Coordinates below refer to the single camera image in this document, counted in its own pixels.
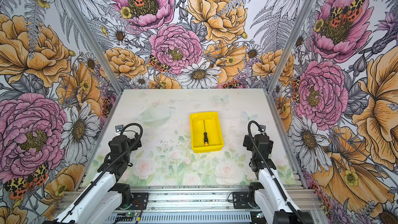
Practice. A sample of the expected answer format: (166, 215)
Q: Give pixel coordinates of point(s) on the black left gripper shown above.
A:
(136, 144)

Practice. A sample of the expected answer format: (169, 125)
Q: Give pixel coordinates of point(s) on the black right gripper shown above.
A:
(247, 140)

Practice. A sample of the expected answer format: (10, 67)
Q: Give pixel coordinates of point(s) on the black yellow screwdriver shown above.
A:
(206, 142)

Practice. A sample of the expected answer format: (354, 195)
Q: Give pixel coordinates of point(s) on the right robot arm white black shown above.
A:
(268, 193)

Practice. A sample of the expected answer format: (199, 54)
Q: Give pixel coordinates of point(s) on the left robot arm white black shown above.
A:
(104, 194)

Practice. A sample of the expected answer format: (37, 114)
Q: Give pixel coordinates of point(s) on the yellow plastic bin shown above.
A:
(213, 129)

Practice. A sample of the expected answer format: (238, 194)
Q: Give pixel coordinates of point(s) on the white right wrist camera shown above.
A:
(262, 129)

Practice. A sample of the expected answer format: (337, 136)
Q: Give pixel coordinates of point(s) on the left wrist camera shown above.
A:
(118, 129)

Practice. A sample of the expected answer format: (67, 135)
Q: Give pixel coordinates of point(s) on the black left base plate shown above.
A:
(139, 201)

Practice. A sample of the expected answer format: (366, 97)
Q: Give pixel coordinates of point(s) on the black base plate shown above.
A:
(240, 200)
(139, 201)

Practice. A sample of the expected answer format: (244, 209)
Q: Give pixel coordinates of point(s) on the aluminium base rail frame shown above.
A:
(203, 205)

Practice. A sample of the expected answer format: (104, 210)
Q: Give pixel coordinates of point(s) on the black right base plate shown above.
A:
(240, 200)

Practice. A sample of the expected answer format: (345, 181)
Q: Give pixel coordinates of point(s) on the aluminium corner post left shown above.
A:
(79, 19)

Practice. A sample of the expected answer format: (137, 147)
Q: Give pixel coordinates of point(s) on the aluminium corner post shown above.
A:
(301, 17)
(79, 19)

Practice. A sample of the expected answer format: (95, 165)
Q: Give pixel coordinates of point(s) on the aluminium corner post right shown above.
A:
(301, 17)

